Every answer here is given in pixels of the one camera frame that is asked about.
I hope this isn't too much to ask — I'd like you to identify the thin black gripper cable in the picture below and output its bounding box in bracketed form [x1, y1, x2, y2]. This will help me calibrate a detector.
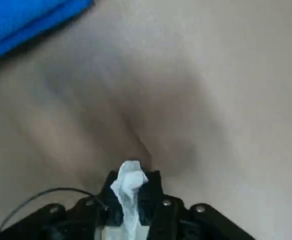
[0, 187, 109, 234]

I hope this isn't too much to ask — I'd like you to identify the folded blue cloth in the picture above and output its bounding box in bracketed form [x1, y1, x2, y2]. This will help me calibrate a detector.
[0, 0, 96, 66]

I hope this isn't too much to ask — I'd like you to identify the white tissue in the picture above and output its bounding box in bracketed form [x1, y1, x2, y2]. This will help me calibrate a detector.
[110, 159, 150, 240]

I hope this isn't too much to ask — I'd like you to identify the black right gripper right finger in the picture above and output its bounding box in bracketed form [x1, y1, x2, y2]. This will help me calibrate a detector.
[137, 170, 256, 240]

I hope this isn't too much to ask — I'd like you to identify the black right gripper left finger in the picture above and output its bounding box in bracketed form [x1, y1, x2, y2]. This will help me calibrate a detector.
[0, 170, 124, 240]

